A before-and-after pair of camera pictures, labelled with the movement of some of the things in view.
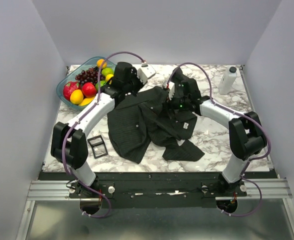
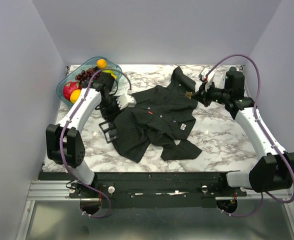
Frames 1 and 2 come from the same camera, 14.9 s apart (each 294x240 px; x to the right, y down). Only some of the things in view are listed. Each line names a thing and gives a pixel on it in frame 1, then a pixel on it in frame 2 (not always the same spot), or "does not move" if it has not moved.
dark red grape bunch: (90, 75) does not move
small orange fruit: (100, 62) does not move
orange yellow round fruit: (76, 96) does not move
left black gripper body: (134, 85) to (109, 107)
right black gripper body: (177, 103) to (215, 94)
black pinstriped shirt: (149, 117) does not move
